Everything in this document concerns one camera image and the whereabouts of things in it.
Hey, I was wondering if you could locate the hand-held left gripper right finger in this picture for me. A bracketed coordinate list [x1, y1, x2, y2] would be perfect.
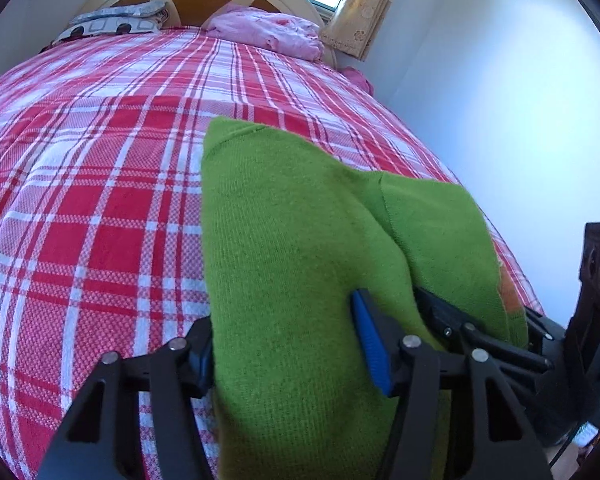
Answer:
[349, 288, 554, 480]

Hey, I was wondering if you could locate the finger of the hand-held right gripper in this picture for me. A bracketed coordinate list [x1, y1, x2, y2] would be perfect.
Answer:
[524, 307, 567, 354]
[414, 285, 555, 374]

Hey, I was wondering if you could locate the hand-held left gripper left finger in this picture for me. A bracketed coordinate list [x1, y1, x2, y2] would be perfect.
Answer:
[37, 316, 217, 480]

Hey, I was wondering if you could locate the green striped knit sweater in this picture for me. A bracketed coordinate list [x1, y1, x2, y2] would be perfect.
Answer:
[199, 116, 530, 480]

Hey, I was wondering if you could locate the red plaid bed sheet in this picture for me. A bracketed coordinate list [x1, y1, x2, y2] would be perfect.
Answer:
[0, 27, 547, 480]

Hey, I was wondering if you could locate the small pink cloth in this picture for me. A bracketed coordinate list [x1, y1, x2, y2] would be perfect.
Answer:
[339, 65, 377, 95]

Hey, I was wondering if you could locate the yellow patterned curtain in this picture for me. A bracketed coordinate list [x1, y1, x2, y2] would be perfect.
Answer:
[319, 0, 412, 62]

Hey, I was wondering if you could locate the pink pillow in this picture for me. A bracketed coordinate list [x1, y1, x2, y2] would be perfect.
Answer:
[207, 2, 327, 62]

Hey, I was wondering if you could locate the grey patterned pillow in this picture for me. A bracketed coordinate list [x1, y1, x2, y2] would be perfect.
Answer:
[52, 1, 169, 47]

